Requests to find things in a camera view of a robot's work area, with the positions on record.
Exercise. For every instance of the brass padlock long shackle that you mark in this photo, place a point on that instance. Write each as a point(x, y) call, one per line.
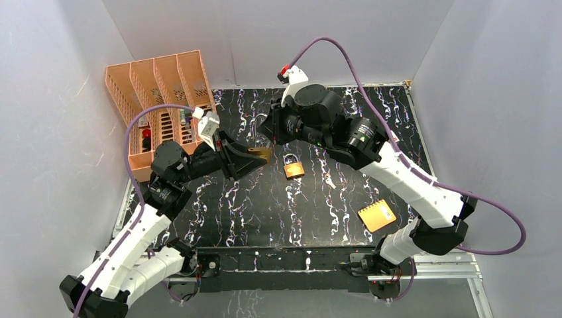
point(262, 152)

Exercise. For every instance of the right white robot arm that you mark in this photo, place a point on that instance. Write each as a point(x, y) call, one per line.
point(315, 115)

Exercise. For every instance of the orange spiral notebook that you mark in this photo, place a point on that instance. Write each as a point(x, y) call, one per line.
point(376, 216)

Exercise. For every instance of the orange plastic file organizer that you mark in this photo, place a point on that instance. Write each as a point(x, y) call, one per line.
point(177, 79)

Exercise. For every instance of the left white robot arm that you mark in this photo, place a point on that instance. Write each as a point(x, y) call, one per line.
point(131, 245)

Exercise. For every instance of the brass padlock centre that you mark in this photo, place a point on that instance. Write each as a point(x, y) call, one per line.
point(293, 167)

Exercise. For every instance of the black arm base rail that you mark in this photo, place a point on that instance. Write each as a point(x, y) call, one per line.
point(355, 269)

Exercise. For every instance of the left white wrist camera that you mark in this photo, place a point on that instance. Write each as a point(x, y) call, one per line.
point(207, 125)

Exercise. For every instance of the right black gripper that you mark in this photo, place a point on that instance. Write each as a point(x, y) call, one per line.
point(272, 126)

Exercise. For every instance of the red black item in organizer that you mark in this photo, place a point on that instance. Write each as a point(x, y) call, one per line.
point(146, 142)

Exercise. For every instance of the silver key bunch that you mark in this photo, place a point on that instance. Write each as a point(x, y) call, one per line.
point(328, 180)

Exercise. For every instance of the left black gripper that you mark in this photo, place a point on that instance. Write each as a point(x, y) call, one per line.
point(226, 158)

